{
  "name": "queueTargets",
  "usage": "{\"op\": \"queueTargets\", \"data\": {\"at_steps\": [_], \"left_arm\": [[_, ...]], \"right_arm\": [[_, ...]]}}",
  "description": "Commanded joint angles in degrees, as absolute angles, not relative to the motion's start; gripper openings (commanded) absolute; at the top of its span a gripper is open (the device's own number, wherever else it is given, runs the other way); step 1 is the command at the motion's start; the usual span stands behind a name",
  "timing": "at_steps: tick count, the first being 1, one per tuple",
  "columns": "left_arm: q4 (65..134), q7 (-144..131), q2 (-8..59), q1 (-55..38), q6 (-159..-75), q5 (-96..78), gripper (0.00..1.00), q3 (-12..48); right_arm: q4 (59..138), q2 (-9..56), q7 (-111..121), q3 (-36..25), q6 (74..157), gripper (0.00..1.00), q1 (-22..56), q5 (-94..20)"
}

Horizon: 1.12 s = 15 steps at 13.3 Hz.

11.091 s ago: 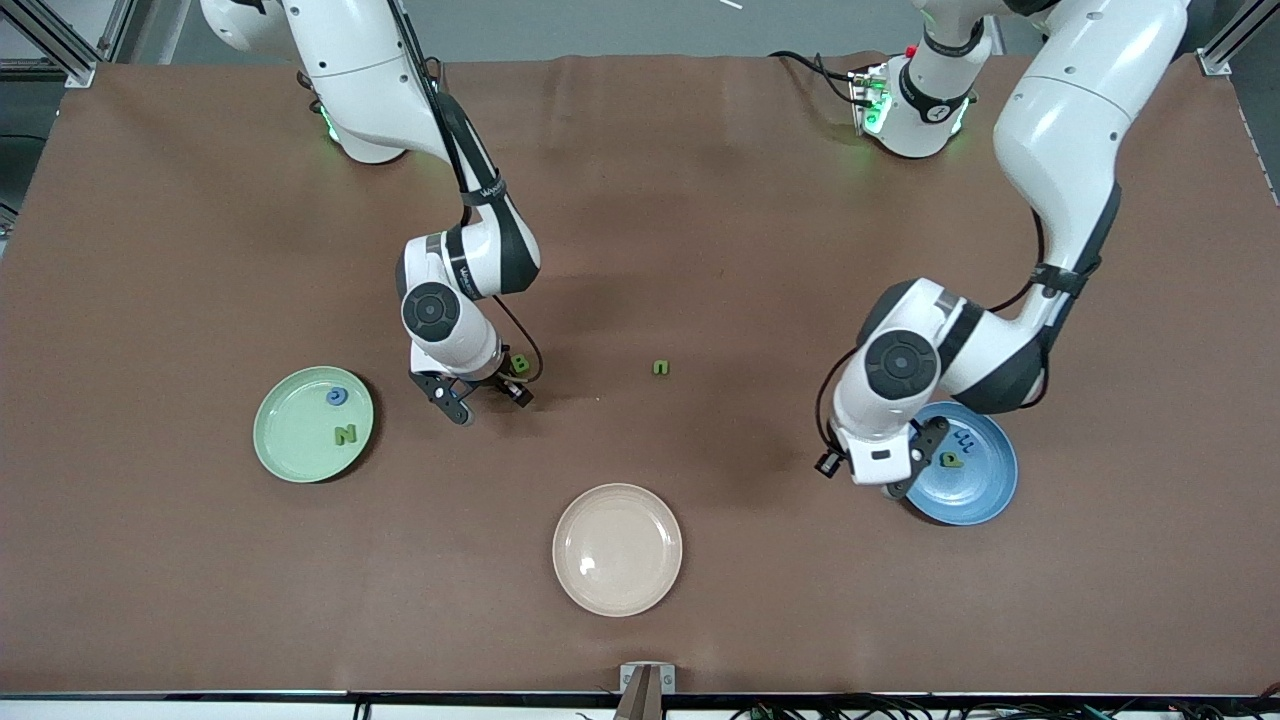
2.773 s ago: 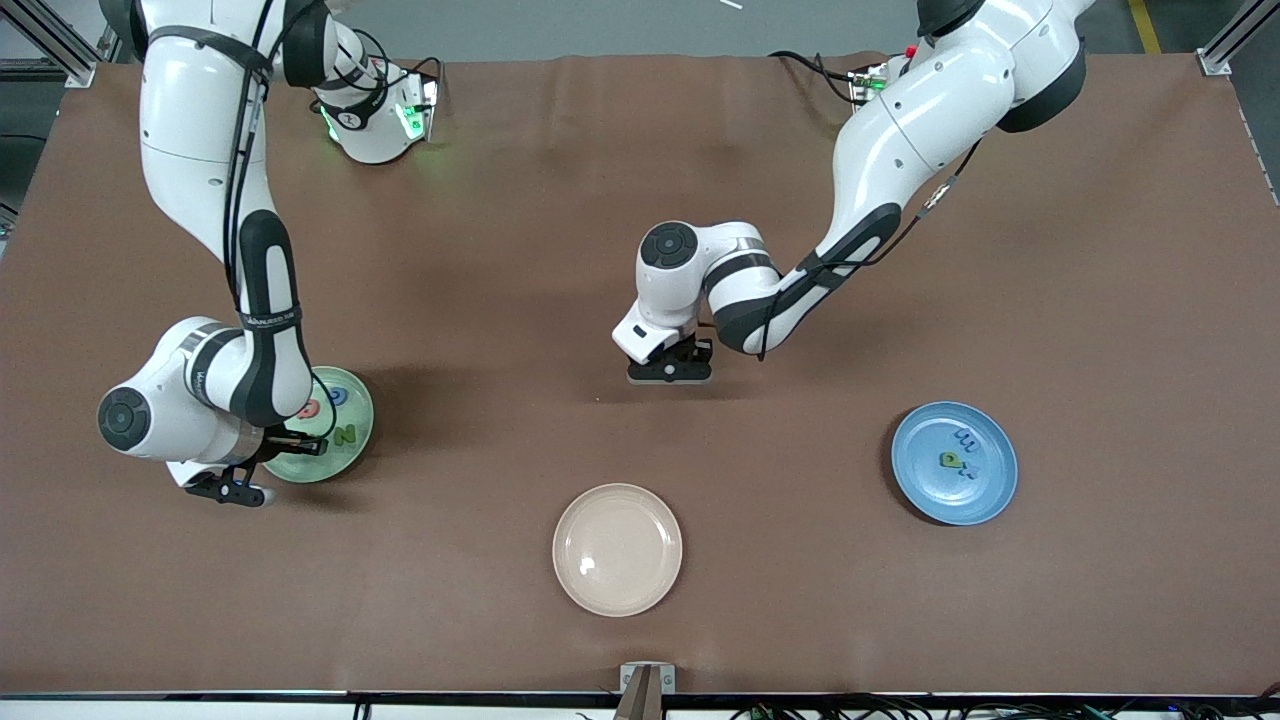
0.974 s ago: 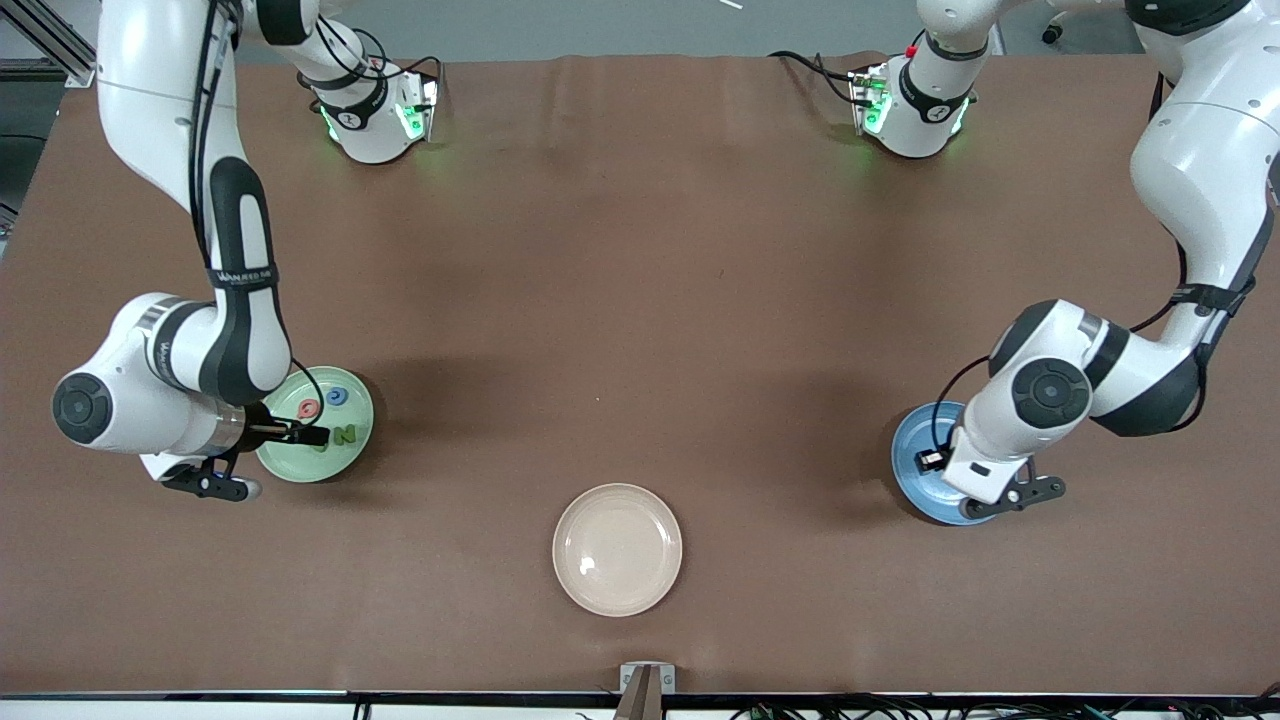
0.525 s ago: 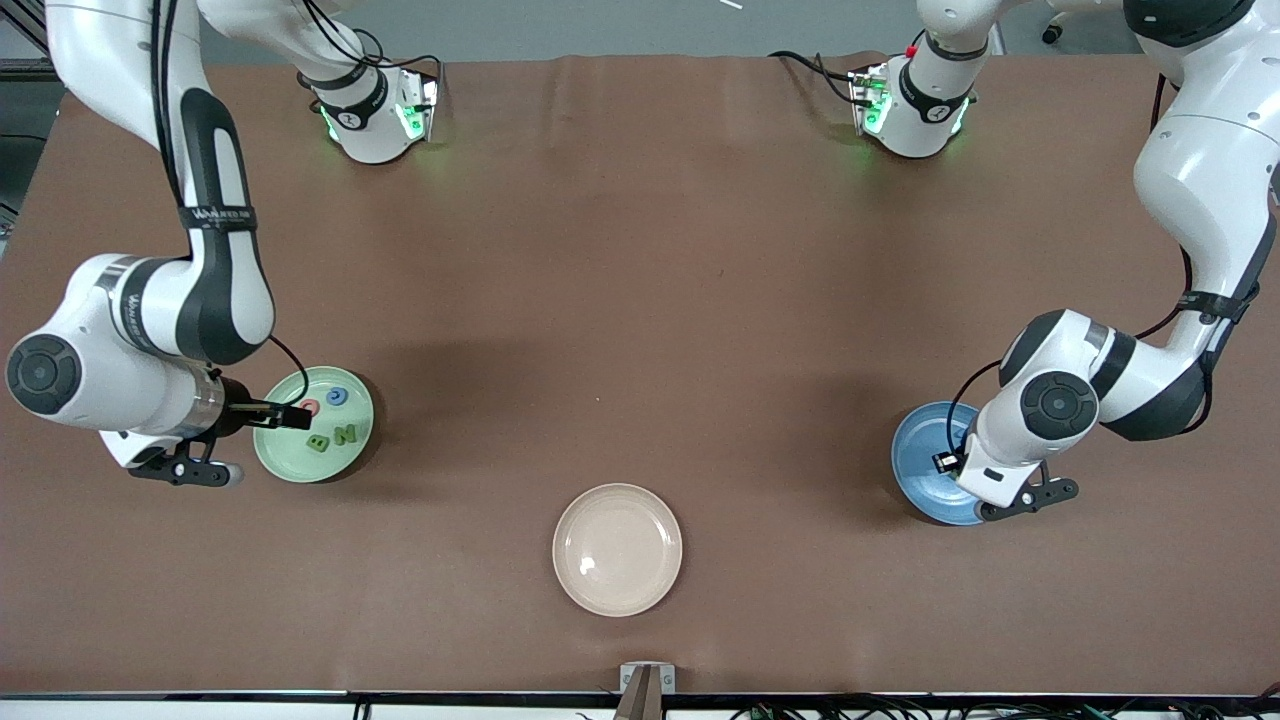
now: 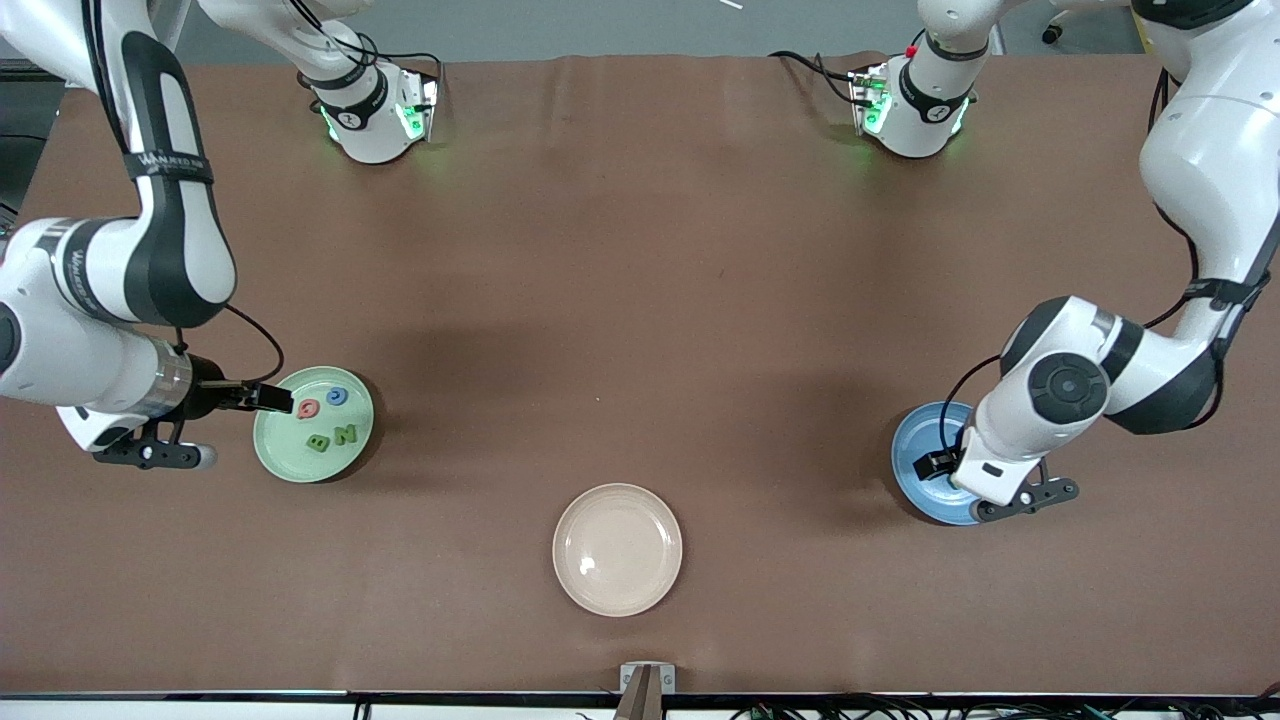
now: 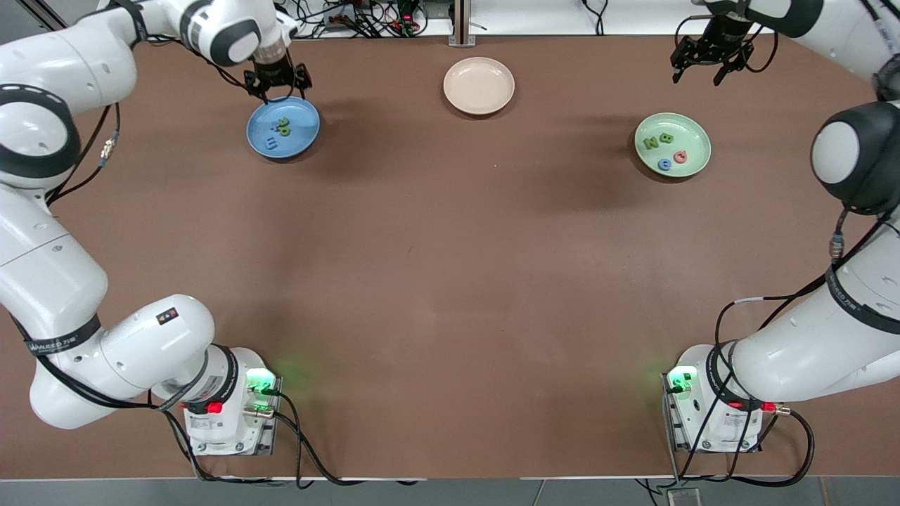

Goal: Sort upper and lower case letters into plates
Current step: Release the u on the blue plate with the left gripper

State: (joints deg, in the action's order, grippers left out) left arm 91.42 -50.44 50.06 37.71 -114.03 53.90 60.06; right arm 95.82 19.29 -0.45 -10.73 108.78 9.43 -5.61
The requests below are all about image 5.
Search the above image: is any grey metal camera bracket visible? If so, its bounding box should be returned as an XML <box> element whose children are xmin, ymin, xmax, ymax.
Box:
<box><xmin>619</xmin><ymin>662</ymin><xmax>677</xmax><ymax>720</ymax></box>

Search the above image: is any blue round plate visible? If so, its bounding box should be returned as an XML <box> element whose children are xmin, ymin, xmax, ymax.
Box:
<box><xmin>891</xmin><ymin>401</ymin><xmax>986</xmax><ymax>527</ymax></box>

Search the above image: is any beige round plate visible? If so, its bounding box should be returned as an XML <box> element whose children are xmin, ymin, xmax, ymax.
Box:
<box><xmin>552</xmin><ymin>483</ymin><xmax>684</xmax><ymax>618</ymax></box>

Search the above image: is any light green round plate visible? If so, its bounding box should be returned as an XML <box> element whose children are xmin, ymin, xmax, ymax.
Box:
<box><xmin>252</xmin><ymin>366</ymin><xmax>376</xmax><ymax>485</ymax></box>

